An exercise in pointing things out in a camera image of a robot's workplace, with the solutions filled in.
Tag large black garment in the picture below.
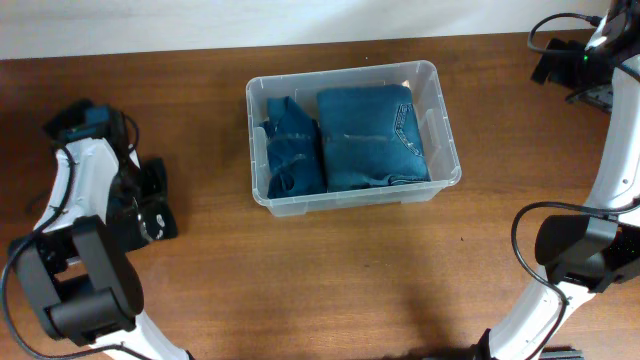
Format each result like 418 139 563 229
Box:
106 158 178 252

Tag small black garment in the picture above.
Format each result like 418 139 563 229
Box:
42 98 94 140

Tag teal blue garment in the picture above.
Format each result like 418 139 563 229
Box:
260 96 327 199

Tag blue jeans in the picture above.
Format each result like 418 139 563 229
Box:
317 85 431 192

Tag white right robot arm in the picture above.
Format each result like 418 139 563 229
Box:
467 0 639 359

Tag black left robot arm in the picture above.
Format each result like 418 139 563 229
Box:
1 99 192 360

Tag clear plastic storage bin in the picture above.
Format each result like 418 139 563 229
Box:
245 60 462 217

